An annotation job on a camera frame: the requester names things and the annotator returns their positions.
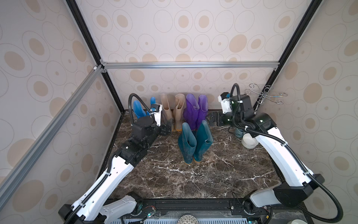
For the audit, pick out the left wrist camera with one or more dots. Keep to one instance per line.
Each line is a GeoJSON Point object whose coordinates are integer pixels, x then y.
{"type": "Point", "coordinates": [156, 110]}

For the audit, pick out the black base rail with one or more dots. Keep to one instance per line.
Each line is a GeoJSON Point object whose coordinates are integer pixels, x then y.
{"type": "Point", "coordinates": [212, 211]}

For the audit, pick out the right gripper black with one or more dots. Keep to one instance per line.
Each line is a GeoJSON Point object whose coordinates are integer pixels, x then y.
{"type": "Point", "coordinates": [217, 119]}

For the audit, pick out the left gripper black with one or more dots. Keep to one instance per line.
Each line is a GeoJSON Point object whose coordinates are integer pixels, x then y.
{"type": "Point", "coordinates": [165, 129]}

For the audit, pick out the left black frame post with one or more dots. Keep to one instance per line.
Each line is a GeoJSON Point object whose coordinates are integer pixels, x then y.
{"type": "Point", "coordinates": [82, 26]}

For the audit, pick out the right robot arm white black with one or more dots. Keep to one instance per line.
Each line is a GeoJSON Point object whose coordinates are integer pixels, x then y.
{"type": "Point", "coordinates": [299, 182]}

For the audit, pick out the blue rain boot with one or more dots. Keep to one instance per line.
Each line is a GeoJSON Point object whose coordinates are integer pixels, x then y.
{"type": "Point", "coordinates": [152, 100]}
{"type": "Point", "coordinates": [138, 110]}

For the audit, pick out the right black frame post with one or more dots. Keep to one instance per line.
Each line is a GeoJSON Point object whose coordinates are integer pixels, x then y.
{"type": "Point", "coordinates": [292, 43]}

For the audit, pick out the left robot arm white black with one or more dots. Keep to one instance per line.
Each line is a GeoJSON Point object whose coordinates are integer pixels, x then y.
{"type": "Point", "coordinates": [90, 208]}

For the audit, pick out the metal cup tree stand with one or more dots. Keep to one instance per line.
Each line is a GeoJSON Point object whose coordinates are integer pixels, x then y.
{"type": "Point", "coordinates": [263, 95]}

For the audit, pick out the white ceramic bowl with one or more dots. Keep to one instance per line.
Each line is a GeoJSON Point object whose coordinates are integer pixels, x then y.
{"type": "Point", "coordinates": [248, 141]}

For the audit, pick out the black frame post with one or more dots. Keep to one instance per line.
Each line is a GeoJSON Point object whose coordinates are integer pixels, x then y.
{"type": "Point", "coordinates": [292, 43]}
{"type": "Point", "coordinates": [82, 26]}

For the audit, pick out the purple rain boot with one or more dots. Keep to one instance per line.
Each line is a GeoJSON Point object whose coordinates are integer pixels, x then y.
{"type": "Point", "coordinates": [203, 110]}
{"type": "Point", "coordinates": [191, 111]}

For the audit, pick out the horizontal aluminium frame bar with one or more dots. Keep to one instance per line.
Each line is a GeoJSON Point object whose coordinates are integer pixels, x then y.
{"type": "Point", "coordinates": [191, 65]}

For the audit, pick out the dark green rain boot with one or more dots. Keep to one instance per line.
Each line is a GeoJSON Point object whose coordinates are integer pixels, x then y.
{"type": "Point", "coordinates": [187, 143]}
{"type": "Point", "coordinates": [204, 141]}

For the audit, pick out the beige rain boot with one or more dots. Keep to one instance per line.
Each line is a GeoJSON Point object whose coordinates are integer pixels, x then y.
{"type": "Point", "coordinates": [166, 108]}
{"type": "Point", "coordinates": [180, 100]}

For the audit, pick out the left diagonal aluminium bar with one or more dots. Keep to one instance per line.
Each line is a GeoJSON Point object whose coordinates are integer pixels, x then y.
{"type": "Point", "coordinates": [27, 162]}

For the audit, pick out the grey-green ceramic mug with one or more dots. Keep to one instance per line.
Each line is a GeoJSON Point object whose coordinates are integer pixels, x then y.
{"type": "Point", "coordinates": [239, 133]}

